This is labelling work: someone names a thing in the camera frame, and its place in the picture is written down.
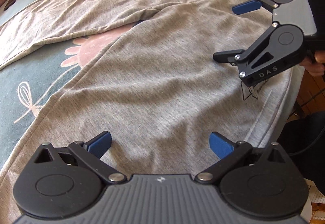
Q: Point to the blue floral bed sheet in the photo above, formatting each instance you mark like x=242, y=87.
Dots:
x=38, y=74

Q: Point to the person's right hand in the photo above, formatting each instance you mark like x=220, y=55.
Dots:
x=315, y=68

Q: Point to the grey sweatpants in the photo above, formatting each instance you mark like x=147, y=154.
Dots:
x=152, y=61

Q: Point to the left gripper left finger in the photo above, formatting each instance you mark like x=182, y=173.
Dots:
x=88, y=154

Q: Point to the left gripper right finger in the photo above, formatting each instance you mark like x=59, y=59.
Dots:
x=230, y=154

